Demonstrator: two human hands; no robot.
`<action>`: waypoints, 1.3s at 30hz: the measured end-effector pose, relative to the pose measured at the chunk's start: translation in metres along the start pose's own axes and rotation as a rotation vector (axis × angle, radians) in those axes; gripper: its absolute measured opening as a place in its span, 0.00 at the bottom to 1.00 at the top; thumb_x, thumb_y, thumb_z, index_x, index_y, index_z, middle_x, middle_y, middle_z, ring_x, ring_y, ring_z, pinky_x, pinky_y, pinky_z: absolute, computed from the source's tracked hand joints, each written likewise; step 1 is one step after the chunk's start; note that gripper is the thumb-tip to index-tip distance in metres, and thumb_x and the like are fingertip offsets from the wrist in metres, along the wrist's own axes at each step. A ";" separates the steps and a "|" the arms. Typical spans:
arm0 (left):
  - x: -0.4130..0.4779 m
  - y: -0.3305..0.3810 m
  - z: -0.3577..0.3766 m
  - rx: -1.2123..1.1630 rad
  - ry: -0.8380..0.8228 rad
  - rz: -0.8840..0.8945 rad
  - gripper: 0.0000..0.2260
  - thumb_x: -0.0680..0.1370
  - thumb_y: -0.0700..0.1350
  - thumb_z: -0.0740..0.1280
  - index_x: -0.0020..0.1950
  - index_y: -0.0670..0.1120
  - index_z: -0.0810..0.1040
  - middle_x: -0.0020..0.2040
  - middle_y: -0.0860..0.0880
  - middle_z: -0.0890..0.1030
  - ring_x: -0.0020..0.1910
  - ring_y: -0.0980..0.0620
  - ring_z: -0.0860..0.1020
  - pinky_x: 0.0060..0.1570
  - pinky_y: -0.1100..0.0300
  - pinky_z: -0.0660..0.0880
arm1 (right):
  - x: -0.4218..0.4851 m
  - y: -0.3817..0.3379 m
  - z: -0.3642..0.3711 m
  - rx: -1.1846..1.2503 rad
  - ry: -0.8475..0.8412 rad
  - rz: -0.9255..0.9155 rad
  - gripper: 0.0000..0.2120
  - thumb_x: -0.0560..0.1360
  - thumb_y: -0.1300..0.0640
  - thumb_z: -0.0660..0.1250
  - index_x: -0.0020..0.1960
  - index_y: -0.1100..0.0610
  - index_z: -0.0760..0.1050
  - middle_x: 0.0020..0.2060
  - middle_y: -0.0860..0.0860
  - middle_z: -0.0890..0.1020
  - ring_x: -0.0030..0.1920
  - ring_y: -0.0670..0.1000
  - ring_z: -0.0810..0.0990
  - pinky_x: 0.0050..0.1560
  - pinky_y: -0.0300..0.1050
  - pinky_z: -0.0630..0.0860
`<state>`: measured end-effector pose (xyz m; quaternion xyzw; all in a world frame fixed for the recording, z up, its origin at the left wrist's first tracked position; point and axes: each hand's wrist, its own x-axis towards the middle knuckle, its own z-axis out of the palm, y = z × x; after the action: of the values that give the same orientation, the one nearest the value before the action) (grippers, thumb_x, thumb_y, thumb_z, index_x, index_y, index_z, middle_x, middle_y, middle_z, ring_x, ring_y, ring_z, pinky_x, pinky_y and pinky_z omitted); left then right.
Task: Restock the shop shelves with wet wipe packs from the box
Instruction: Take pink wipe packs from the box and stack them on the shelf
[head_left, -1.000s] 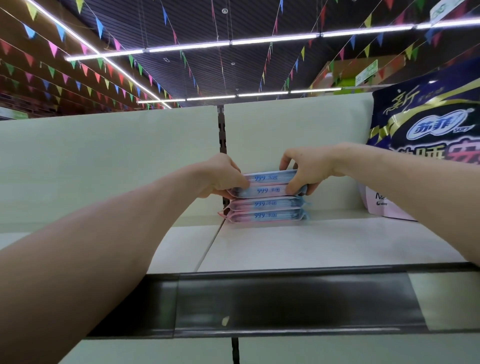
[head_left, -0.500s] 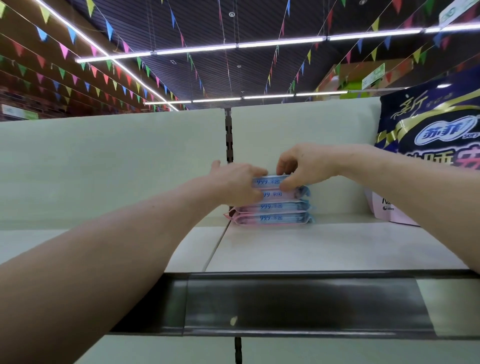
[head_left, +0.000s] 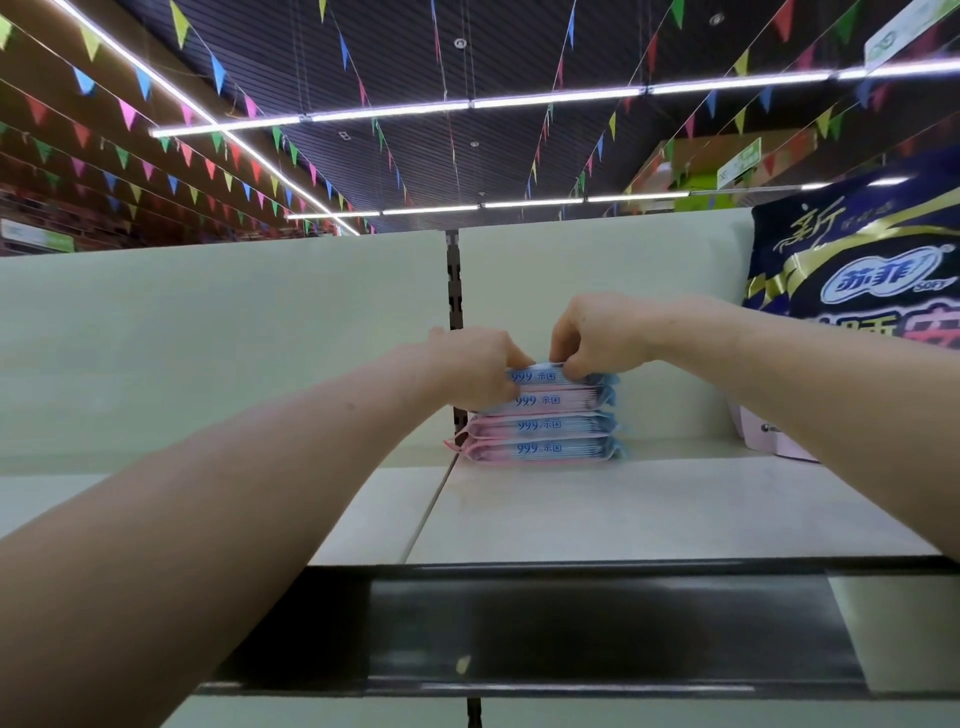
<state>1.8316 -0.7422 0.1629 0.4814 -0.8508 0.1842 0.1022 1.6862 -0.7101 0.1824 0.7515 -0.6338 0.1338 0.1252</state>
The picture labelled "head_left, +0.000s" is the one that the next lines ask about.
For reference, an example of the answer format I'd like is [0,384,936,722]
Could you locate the pink white pack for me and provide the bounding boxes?
[733,402,822,462]

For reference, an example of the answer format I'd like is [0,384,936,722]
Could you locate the person's left hand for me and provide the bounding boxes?
[427,327,534,414]

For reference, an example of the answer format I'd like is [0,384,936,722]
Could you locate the green yellow store sign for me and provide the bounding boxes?
[630,127,819,212]

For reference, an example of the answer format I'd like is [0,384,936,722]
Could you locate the strings of colourful bunting flags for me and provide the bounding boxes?
[0,0,960,249]

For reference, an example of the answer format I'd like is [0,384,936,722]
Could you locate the dark blue gold pad packet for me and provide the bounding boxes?
[742,142,960,354]

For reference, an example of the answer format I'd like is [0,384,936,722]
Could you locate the person's left forearm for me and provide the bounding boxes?
[0,333,452,728]

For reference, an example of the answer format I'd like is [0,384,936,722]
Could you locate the metal store shelving unit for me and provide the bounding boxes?
[0,210,960,728]

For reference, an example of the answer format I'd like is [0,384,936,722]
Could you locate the long ceiling light strip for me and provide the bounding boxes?
[150,57,960,140]

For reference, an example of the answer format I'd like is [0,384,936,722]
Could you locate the person's right hand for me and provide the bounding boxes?
[547,292,662,380]

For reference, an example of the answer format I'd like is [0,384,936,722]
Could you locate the green wall sign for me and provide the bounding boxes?
[0,217,77,254]

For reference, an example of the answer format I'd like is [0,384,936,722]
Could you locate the white green hanging sign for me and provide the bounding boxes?
[862,0,960,69]

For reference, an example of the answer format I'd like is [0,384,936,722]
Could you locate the person's right forearm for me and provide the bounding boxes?
[645,295,960,560]

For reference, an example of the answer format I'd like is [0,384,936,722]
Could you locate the short ceiling light strip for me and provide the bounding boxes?
[285,177,914,221]

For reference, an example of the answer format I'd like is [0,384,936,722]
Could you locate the diagonal ceiling light strip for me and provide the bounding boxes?
[52,0,362,237]

